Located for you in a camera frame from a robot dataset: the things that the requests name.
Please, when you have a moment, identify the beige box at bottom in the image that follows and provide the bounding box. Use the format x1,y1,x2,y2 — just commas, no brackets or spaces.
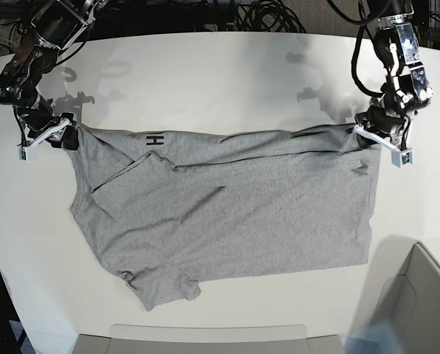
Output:
72,324,345,353

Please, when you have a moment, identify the black cable bundle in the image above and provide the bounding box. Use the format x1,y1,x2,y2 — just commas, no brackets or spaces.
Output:
238,0,309,34

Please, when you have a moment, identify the beige box at right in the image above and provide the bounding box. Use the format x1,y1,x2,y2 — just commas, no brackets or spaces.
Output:
372,243,440,353

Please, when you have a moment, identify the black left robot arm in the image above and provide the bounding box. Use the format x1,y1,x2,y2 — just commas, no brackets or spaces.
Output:
351,1,433,150

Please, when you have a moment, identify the grey T-shirt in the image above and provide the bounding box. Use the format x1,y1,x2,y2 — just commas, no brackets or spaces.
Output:
69,125,381,310

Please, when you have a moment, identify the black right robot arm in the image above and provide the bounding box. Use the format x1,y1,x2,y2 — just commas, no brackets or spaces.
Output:
0,0,106,156

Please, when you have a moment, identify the beige box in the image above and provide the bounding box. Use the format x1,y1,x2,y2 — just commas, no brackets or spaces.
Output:
372,243,440,353
72,324,345,353

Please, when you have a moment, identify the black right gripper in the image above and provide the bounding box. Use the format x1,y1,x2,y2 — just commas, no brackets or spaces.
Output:
15,103,79,150

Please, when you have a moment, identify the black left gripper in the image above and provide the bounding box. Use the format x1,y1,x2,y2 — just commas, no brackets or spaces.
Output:
354,103,408,150

